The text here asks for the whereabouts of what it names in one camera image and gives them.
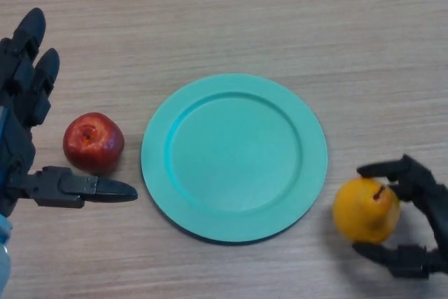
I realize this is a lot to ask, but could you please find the teal round plate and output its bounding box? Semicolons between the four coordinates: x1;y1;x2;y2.
140;74;329;246

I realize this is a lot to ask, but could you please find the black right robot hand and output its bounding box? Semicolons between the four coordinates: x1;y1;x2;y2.
351;153;448;281

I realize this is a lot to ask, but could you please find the red apple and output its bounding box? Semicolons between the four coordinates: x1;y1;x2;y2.
62;112;125;175

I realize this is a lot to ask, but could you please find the yellow pear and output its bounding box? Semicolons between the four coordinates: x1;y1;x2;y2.
331;176;402;244

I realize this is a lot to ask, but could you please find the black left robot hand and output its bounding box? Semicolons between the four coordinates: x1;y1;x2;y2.
0;7;139;218

